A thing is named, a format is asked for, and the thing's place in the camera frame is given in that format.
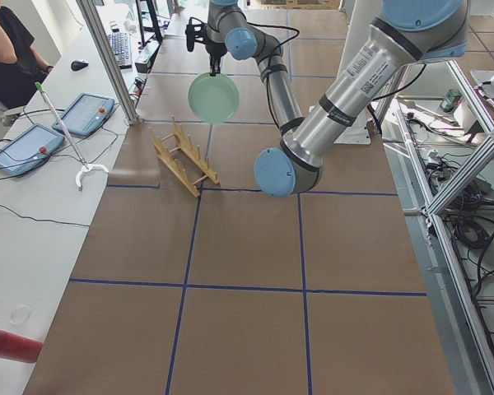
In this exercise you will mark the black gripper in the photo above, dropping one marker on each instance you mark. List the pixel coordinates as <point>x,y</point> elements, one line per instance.
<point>215,48</point>

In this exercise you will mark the light green round plate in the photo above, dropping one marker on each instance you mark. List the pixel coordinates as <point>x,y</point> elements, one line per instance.
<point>213,99</point>

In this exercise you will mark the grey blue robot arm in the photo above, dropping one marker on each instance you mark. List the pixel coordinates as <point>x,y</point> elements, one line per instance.
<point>228,31</point>

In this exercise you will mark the second grey blue robot arm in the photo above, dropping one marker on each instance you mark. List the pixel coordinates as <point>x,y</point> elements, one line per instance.
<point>404,32</point>

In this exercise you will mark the wooden dish rack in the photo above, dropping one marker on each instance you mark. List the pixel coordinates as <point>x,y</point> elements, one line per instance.
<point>170,148</point>

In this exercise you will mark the black keyboard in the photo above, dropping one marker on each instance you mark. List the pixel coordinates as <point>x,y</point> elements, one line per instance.
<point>120,45</point>

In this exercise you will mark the blue teach pendant far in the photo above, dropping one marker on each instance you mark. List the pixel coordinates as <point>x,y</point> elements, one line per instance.
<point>87,113</point>

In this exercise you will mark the blue teach pendant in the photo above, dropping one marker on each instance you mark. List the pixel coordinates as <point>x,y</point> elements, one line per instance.
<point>29,150</point>
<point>87,113</point>

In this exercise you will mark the black computer mouse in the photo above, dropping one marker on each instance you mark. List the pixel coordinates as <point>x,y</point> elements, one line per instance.
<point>77,65</point>

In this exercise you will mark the white reacher grabber tool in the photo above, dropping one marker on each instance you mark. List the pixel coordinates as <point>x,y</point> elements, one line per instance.
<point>86,166</point>

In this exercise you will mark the blue teach pendant near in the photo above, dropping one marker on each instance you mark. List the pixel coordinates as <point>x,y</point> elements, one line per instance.
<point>29,150</point>

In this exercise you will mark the person in black shirt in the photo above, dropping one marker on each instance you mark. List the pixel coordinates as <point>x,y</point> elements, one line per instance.
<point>21,66</point>

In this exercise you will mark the red cylinder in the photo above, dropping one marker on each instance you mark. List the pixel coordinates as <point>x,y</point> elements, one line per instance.
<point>18,348</point>

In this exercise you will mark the aluminium frame post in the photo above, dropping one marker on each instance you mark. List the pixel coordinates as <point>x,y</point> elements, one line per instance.
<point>97,30</point>

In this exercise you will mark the aluminium frame rail right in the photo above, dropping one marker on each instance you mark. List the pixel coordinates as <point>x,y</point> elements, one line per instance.
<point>434,205</point>

